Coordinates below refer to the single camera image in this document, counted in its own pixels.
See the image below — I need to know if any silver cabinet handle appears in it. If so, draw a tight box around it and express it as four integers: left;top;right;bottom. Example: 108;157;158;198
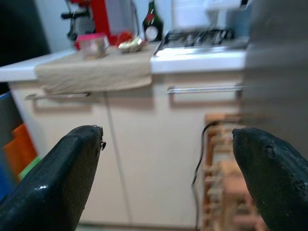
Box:
24;92;91;101
166;85;244;94

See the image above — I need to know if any wooden wine rack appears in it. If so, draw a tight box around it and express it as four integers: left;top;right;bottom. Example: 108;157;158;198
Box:
201;113;268;231

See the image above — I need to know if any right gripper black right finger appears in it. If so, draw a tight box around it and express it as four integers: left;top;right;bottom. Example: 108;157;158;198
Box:
232;127;308;231

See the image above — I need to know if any beige cloth mat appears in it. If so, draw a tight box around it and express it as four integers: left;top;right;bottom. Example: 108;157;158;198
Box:
35;42;154;95

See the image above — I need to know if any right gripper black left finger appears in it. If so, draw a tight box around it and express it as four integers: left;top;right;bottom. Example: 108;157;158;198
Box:
0;124;107;231

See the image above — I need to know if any dark green wine bottle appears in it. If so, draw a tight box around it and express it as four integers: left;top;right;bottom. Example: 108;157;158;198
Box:
142;0;164;42

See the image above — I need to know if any thin black floor cable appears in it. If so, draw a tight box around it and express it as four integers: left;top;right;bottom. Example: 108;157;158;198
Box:
192;122;217;229

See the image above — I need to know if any dark grey upright panel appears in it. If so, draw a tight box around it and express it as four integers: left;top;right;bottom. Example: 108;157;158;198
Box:
240;0;308;154

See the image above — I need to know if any black fridge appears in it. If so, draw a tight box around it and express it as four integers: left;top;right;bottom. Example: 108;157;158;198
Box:
0;0;51;94

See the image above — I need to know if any green storage bin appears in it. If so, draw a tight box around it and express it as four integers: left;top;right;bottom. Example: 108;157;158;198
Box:
18;155;43;181

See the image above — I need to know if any red espresso machine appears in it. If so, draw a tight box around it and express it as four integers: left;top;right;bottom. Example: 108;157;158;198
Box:
61;0;141;46

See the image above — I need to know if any pink lidded clear container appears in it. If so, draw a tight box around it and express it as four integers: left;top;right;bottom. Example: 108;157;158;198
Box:
75;33;110;60

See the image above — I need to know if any blue storage bin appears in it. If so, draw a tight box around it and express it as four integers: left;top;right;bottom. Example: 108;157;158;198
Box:
0;92;15;203

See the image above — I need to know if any cream cabinet door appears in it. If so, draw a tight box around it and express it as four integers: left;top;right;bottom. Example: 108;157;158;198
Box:
8;80;133;226
105;72;244;228

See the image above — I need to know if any steel gas hob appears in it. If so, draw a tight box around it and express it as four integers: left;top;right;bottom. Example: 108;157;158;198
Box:
153;27;251;58

